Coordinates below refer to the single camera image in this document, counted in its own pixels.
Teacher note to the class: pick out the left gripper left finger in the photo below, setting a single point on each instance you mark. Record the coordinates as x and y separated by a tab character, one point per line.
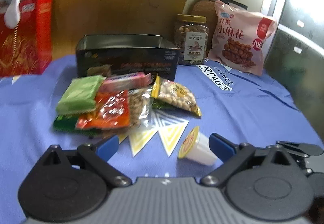
96	157

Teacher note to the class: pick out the nut jar with gold lid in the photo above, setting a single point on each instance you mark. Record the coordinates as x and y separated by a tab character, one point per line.
191	36

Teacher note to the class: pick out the jelly cup yellow lid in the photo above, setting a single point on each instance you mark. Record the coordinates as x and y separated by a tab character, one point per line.
196	148

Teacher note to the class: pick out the light green snack packet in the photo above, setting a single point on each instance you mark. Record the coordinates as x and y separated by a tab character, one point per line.
79	96

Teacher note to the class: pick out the dark green snack packet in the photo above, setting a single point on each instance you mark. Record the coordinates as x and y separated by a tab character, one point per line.
67	124

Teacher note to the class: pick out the yellow peanut packet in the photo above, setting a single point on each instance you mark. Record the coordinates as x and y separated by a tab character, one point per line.
176	95

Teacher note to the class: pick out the pink snack bar packet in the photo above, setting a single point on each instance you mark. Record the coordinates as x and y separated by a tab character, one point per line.
125	82

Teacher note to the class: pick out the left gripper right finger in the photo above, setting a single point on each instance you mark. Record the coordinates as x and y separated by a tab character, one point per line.
234	157

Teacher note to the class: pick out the red orange snack packet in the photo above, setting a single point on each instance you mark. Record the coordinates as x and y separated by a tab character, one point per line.
112	112

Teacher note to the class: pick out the black tin box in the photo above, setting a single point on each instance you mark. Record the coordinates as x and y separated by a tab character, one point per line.
117	54

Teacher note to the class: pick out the round wooden cutting board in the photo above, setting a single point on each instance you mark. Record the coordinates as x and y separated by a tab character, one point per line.
206	9

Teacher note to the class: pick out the pink snack bag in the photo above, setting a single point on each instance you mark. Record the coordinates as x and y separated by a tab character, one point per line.
239	37

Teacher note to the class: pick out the red gift bag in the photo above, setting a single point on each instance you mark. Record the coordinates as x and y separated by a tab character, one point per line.
27	49

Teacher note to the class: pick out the clear nut packet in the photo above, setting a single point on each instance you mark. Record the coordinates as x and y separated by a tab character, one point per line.
140	105

